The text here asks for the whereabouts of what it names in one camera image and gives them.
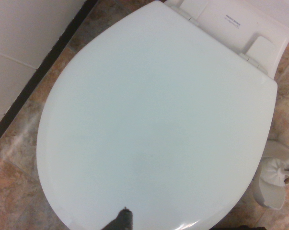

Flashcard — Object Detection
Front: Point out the white toilet brush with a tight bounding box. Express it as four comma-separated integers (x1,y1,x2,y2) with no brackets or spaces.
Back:
263,159,289,187

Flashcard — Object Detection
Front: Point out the white toilet seat lid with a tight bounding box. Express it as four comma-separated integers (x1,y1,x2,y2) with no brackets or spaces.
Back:
36,1,278,230

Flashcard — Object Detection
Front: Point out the white toilet brush holder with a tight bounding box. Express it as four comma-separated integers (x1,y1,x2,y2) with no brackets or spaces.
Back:
255,138,289,208

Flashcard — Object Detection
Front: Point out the white ceramic toilet bowl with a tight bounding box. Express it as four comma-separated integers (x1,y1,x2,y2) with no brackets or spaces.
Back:
164,0,289,81

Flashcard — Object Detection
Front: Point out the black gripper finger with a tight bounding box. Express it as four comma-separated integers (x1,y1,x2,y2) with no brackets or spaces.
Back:
103,206,134,230

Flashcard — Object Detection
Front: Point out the black wall baseboard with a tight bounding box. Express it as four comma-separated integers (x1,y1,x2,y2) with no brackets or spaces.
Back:
0,0,98,151

